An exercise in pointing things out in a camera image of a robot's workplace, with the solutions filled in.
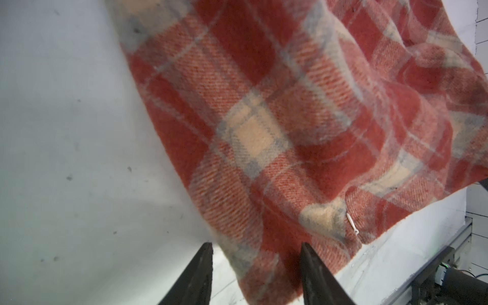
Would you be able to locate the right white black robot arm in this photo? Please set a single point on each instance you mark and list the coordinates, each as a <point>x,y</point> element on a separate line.
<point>442,283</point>

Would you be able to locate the aluminium mounting rail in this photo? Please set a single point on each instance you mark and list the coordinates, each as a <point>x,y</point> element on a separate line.
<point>422,282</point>

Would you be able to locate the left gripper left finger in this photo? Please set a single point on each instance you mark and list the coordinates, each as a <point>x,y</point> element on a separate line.
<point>194,285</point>

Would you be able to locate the red plaid skirt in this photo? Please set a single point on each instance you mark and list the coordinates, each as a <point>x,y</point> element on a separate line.
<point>324,122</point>

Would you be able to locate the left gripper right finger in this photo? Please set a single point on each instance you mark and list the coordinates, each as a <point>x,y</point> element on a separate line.
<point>318,284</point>

